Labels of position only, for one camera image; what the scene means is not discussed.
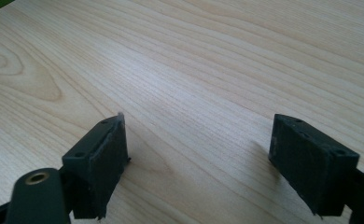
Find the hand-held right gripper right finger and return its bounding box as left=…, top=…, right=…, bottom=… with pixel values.
left=268, top=113, right=361, bottom=217

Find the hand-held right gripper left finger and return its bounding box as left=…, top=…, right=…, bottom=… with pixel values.
left=61, top=112, right=132, bottom=221

